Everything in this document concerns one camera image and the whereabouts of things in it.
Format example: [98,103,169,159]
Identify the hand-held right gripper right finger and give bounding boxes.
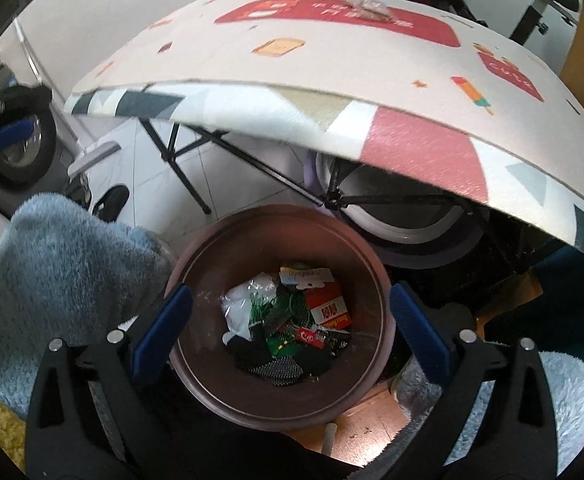
[389,281,560,480]

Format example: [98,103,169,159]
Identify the yellow fluffy rug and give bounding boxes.
[0,390,27,471]

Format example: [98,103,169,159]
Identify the brown round bin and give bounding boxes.
[169,204,397,431]

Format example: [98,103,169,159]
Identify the black striped sock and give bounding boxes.
[227,335,333,387]

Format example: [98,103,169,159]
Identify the white plastic bag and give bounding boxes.
[219,272,283,343]

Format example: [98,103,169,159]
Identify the blue curtain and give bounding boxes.
[482,245,584,361]

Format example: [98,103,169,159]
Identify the red cigarette box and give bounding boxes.
[304,282,353,328]

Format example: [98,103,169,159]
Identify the green packet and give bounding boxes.
[264,332,297,358]

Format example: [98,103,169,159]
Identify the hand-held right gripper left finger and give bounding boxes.
[24,282,195,480]

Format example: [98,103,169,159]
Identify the clear plastic wrapper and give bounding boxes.
[342,0,393,23]

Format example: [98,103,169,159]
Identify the white purple basin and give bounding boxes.
[302,152,488,271]

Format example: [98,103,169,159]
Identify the black folding table frame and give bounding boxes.
[139,117,538,281]

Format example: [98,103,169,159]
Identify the folding table with patterned cover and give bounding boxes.
[64,0,584,256]

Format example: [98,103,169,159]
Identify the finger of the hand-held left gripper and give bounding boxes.
[0,119,36,155]
[0,84,53,117]

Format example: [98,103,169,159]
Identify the white mop rod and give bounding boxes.
[14,17,122,186]

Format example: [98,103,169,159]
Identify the black wheel with metal hub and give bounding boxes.
[0,55,72,218]

